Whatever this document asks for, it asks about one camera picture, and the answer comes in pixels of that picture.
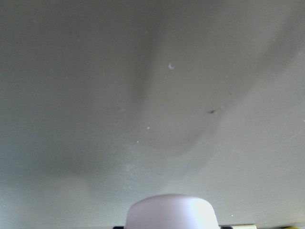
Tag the pink cup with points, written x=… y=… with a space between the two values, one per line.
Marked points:
x=171 y=211

